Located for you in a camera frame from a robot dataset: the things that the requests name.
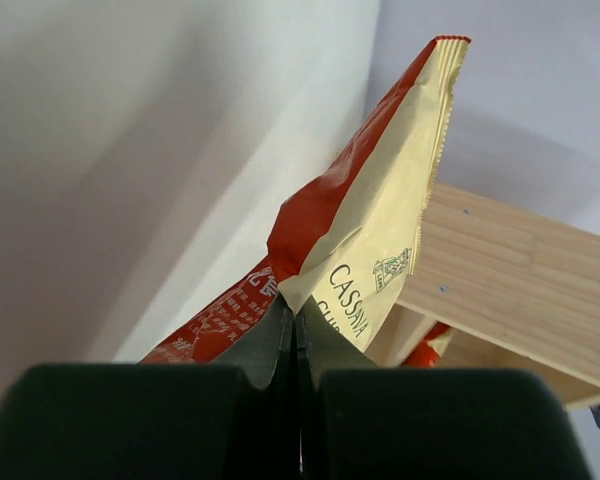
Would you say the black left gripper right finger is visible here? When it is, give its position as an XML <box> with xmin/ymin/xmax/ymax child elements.
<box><xmin>295</xmin><ymin>300</ymin><xmax>591</xmax><ymax>479</ymax></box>

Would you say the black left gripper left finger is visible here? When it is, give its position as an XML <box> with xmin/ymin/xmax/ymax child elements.
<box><xmin>0</xmin><ymin>299</ymin><xmax>293</xmax><ymax>479</ymax></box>

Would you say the cream orange cassava chips bag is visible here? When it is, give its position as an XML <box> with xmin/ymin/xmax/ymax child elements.
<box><xmin>401</xmin><ymin>322</ymin><xmax>454</xmax><ymax>368</ymax></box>

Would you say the wooden two-tier shelf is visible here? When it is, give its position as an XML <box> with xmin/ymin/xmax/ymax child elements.
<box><xmin>368</xmin><ymin>184</ymin><xmax>600</xmax><ymax>408</ymax></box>

